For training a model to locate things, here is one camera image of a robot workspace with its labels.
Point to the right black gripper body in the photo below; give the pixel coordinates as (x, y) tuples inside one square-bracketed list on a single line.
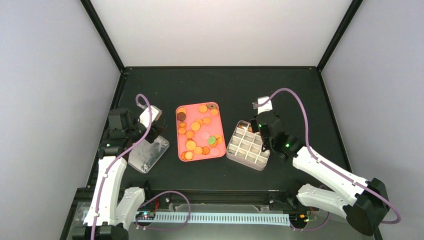
[(253, 126)]

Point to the base circuit board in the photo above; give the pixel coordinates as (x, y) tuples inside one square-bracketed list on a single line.
[(145, 216), (301, 218)]

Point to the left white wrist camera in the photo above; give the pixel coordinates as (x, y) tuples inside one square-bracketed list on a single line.
[(150, 115)]

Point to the right base circuit board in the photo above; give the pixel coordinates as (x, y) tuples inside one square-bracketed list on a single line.
[(301, 218)]

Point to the clear plastic tin lid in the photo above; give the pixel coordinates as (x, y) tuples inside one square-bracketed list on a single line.
[(145, 155)]

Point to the orange flower cookie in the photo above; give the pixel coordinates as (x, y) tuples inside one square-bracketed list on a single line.
[(214, 112)]

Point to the white divided cookie tin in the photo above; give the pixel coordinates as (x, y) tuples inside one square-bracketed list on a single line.
[(246, 147)]

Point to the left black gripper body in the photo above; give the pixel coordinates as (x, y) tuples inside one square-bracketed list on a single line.
[(149, 137)]

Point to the green round cookie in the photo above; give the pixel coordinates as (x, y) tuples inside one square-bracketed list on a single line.
[(211, 140)]

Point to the brown flower jam cookie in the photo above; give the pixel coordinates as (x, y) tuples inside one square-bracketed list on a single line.
[(211, 106)]

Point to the pink round cookie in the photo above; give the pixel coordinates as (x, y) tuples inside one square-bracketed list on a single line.
[(214, 152)]

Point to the pink cookie tray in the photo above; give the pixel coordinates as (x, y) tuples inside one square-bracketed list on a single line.
[(193, 145)]

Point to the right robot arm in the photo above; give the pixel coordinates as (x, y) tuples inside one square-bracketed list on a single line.
[(363, 203)]

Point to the round orange cracker cookie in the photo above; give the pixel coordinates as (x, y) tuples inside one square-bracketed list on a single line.
[(203, 108)]

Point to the dark chocolate round cookie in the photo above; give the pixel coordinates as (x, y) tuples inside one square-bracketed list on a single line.
[(181, 116)]

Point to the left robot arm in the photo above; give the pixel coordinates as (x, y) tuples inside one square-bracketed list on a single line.
[(109, 217)]

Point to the white slotted cable duct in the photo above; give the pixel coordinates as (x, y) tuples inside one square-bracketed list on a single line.
[(277, 219)]

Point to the left base circuit board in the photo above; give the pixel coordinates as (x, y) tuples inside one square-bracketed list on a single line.
[(145, 216)]

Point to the large round sandwich cookie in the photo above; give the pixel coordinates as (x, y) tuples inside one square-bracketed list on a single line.
[(195, 126)]

